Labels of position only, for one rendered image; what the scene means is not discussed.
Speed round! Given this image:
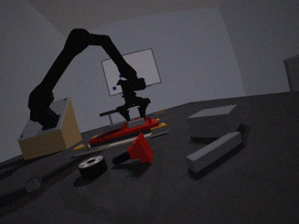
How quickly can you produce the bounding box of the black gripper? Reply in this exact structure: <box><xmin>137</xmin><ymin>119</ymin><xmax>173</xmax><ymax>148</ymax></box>
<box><xmin>116</xmin><ymin>90</ymin><xmax>151</xmax><ymax>122</ymax></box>

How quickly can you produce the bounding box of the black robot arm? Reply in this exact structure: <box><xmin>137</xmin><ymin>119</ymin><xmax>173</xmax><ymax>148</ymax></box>
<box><xmin>28</xmin><ymin>28</ymin><xmax>146</xmax><ymax>131</ymax></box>

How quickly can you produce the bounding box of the black toy tyre with grey hub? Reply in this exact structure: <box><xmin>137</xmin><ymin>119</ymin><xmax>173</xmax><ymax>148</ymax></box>
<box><xmin>78</xmin><ymin>155</ymin><xmax>108</xmax><ymax>180</ymax></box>

